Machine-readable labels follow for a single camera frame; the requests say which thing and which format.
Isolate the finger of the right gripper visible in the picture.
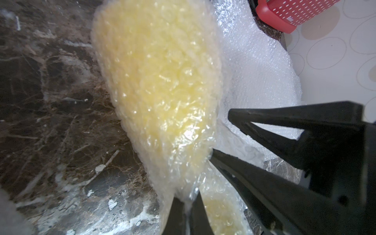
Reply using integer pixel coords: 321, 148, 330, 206
211, 149, 358, 235
228, 101, 363, 170

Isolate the red toaster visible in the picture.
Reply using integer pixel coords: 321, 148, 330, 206
256, 0, 338, 33

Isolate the yellow bubble glass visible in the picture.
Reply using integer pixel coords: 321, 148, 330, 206
91, 1, 252, 235

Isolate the clear bubble wrap sheet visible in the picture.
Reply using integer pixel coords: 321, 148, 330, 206
212, 1, 302, 167

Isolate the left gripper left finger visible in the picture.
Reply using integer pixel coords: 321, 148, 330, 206
162, 197, 187, 235

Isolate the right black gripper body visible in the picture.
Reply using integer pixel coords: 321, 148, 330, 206
302, 123, 376, 235

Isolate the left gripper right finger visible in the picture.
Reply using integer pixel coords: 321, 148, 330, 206
188, 193, 214, 235

